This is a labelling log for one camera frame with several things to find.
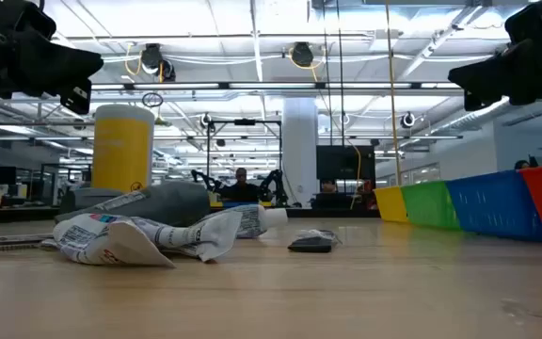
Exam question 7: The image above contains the yellow hanging cable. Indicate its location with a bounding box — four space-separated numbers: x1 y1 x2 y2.
384 0 403 187

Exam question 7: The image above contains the white building column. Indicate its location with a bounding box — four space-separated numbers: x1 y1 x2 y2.
281 97 319 208

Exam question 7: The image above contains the green plastic basket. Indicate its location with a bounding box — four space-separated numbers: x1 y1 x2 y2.
400 180 462 232

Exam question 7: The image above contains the yellow plastic basket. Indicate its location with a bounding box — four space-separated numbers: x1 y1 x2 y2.
373 186 409 223

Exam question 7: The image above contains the blue plastic basket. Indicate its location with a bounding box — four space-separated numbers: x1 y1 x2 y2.
444 169 542 244

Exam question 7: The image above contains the black background rig frame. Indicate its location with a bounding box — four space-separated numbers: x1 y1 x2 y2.
206 119 283 208

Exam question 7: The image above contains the yellow wipes canister white lid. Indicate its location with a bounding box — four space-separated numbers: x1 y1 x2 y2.
90 104 155 193

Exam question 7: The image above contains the black comb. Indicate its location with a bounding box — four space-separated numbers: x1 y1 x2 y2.
0 234 56 253
287 229 343 254

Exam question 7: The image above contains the black hanging cable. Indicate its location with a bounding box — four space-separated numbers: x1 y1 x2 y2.
335 0 347 147
321 0 333 147

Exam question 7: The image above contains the large black monitor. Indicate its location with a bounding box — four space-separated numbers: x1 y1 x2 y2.
316 144 376 181

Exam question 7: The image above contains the white toothpaste tube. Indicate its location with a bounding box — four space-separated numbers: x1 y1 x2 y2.
232 203 289 239
132 210 244 263
53 213 178 269

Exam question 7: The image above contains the black metal table frame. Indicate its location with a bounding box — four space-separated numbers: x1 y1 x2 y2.
0 205 381 226

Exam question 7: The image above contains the long ceiling light strip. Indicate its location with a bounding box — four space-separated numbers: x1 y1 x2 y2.
89 82 463 91

